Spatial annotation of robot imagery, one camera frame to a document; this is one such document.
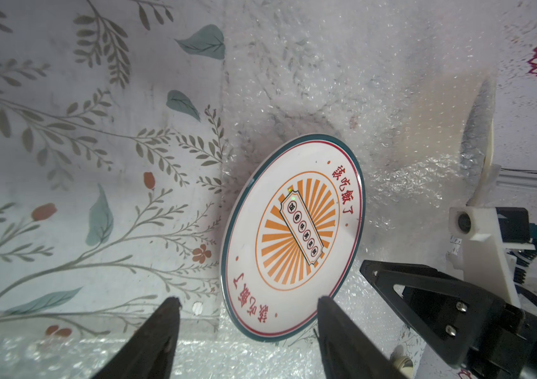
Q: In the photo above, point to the cream box with dark lid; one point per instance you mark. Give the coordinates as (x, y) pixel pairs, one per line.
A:
(477, 146)

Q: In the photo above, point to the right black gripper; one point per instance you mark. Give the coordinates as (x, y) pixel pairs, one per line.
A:
(464, 324)

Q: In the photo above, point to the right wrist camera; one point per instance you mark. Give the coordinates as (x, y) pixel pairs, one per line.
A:
(478, 250)

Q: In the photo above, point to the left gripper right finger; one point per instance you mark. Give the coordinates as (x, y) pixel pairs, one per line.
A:
(345, 351)

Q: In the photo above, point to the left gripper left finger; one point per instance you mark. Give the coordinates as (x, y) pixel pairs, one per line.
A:
(150, 353)

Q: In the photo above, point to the pink plate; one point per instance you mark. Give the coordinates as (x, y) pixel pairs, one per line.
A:
(292, 236)

